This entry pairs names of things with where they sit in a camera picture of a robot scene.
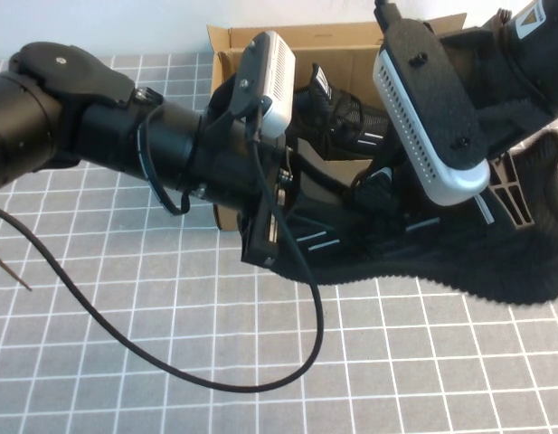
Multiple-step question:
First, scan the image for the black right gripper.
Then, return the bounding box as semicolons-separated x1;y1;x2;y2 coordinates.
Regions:
440;26;555;230

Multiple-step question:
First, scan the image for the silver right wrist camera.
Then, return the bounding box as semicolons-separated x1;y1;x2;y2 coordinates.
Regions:
372;17;492;207

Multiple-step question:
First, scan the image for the black mesh sneaker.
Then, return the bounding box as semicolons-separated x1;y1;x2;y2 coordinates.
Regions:
289;62;395;162
278;130;558;307

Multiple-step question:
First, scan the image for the grey checked tablecloth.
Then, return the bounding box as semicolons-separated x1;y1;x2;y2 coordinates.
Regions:
0;52;558;434

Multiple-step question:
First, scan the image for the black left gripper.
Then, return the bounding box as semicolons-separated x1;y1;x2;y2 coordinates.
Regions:
235;133;347;269

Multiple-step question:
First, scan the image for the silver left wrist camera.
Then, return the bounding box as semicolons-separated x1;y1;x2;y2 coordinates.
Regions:
228;30;298;137

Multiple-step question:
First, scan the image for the black camera cable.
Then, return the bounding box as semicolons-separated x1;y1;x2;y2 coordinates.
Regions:
0;101;325;394

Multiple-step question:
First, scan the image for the thin dark zip tie tail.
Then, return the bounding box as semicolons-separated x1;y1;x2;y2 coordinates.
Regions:
0;250;33;293

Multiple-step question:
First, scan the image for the brown cardboard shoe box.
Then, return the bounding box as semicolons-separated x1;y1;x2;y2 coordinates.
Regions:
206;12;468;232

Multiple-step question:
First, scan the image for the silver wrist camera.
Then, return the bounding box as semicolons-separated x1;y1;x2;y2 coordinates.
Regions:
372;17;492;207
228;30;298;137

